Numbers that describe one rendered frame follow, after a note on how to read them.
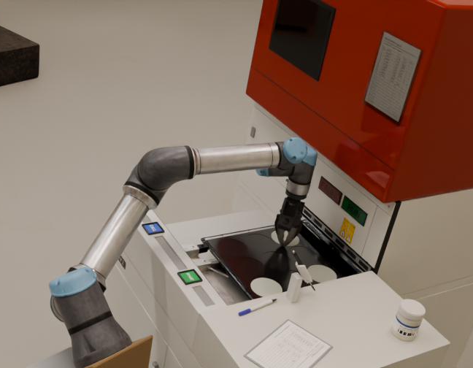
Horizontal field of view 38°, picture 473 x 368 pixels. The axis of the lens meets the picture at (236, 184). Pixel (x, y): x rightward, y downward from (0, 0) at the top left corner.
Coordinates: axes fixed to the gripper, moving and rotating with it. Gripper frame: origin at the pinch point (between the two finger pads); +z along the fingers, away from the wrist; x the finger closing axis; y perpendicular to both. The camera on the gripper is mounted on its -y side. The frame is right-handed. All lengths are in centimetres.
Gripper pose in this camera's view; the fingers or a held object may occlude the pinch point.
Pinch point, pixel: (283, 244)
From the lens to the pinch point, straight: 233.3
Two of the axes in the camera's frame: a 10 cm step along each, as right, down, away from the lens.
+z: -1.7, 8.6, 4.8
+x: -9.6, -2.5, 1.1
